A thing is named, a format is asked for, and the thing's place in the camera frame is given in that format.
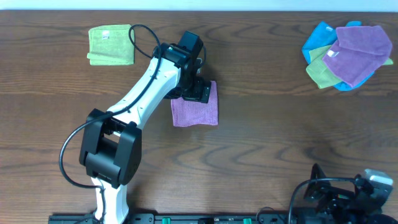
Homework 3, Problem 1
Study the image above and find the folded green cloth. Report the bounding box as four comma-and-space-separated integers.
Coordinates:
87, 24, 134, 66

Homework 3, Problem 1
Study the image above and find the purple cloth on pile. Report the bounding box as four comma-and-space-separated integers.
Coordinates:
323, 26, 392, 88

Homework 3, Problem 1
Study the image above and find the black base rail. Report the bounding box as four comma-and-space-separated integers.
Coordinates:
48, 213, 287, 224

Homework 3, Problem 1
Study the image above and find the blue cloth on pile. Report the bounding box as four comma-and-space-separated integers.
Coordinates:
302, 21, 374, 91

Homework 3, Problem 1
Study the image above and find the green cloth on pile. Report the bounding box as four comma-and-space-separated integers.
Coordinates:
306, 42, 392, 87

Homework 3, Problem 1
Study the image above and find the purple cloth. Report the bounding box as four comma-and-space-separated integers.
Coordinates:
323, 26, 392, 88
171, 81, 218, 128

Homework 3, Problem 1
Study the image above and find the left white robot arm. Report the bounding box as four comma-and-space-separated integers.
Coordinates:
79, 31, 211, 223

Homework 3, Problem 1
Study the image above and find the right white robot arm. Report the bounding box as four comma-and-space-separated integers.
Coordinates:
287, 164, 397, 224

